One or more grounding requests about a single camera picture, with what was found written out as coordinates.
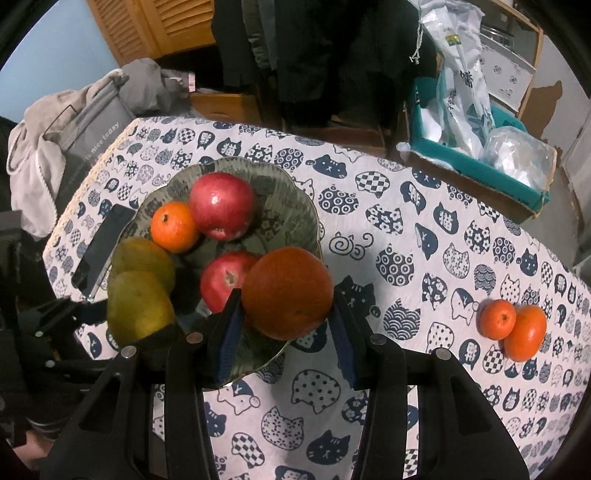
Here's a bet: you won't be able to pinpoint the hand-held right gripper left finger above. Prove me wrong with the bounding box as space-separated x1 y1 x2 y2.
39 288 245 480

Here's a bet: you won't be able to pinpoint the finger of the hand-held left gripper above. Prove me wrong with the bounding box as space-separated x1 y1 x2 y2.
28 296 108 340

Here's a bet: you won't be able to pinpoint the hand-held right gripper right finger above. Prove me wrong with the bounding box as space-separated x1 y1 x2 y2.
330 277 529 480

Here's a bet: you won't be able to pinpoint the red apple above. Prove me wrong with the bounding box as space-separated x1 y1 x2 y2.
200 251 259 315
188 173 257 241

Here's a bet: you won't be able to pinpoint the large orange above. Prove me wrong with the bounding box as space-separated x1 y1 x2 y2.
241 247 334 341

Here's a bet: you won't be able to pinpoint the yellow-green pear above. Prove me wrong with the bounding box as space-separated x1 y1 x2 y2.
111 237 177 291
106 270 177 349

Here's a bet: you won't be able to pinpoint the small orange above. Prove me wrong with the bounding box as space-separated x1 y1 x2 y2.
478 299 518 341
503 305 548 363
150 201 200 254

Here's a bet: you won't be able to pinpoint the scalloped glass plate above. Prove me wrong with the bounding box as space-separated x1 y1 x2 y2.
108 157 324 388

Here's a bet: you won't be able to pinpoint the black smartphone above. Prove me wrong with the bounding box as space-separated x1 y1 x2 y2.
71 204 137 291

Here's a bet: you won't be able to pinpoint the cat print tablecloth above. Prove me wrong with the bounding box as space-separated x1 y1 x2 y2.
44 115 591 480

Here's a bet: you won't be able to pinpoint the grey fabric bag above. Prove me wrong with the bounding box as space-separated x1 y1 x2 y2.
55 76 139 195

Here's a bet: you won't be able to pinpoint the teal box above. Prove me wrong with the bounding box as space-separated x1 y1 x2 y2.
409 76 552 213

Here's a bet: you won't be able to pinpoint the wooden stool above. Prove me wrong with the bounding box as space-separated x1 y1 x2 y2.
190 91 259 125

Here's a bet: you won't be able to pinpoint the grey jacket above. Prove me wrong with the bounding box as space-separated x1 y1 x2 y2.
121 58 195 116

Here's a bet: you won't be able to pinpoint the clear plastic bag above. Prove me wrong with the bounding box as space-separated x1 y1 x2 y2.
482 127 557 188

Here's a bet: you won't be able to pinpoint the wooden louvred cabinet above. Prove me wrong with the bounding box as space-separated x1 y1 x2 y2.
85 0 218 68

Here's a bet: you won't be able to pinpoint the white plastic bag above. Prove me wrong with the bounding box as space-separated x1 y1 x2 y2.
416 0 497 158

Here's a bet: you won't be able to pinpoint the dark hanging clothes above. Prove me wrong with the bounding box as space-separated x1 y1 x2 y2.
211 0 439 130

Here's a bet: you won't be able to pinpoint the white patterned storage box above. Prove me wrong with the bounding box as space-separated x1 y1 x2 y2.
480 44 536 104

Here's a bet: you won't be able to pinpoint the wooden shelf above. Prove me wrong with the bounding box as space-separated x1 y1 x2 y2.
480 0 546 123

